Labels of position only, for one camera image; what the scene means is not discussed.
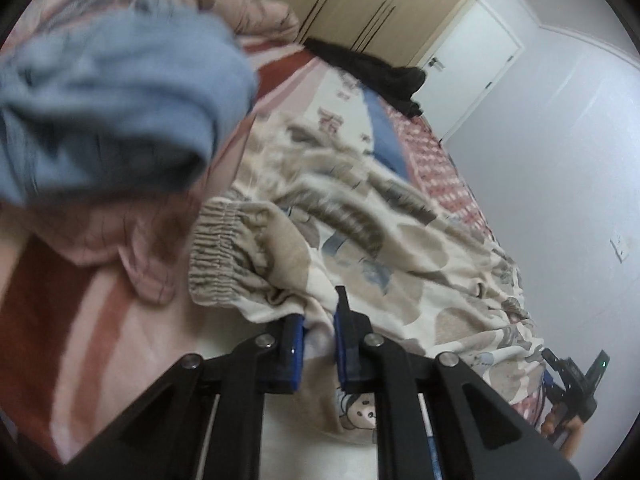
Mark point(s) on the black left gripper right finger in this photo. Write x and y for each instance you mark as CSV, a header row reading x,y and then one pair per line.
x,y
350,327

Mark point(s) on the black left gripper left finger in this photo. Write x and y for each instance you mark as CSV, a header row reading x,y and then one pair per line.
x,y
280,365

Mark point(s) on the cream bear print pants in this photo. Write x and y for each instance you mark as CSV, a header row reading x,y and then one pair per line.
x,y
306,214

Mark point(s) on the right hand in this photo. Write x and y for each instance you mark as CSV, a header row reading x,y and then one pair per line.
x,y
574,428

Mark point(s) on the pink plaid duvet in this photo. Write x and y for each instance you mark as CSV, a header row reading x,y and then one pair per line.
x,y
144,231

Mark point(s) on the red striped dotted bed blanket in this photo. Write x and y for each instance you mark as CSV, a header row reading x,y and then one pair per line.
x,y
78,343

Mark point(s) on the black garment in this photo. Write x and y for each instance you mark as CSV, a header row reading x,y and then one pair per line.
x,y
396,84

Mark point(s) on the blue grey garment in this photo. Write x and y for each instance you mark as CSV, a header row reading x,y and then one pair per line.
x,y
131,102

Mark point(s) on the white door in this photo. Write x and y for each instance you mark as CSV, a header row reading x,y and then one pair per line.
x,y
466,64

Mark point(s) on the white wall socket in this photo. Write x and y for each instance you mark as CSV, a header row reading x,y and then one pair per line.
x,y
620,247

